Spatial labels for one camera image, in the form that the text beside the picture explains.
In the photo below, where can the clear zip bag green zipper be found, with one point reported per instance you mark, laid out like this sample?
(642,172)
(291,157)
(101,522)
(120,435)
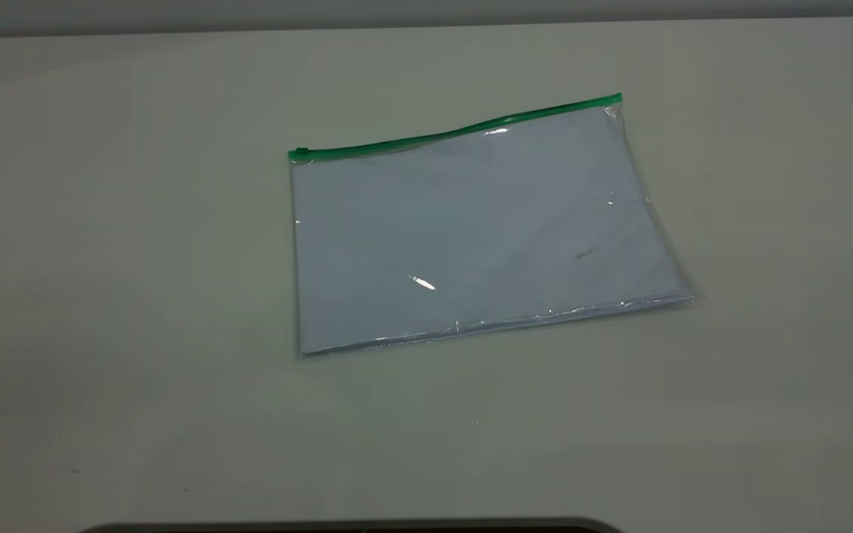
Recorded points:
(619,141)

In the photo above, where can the white paper sheets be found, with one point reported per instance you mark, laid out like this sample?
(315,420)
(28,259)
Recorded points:
(471,229)

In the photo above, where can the black rounded base edge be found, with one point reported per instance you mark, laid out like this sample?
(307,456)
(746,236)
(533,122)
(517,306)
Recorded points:
(352,527)

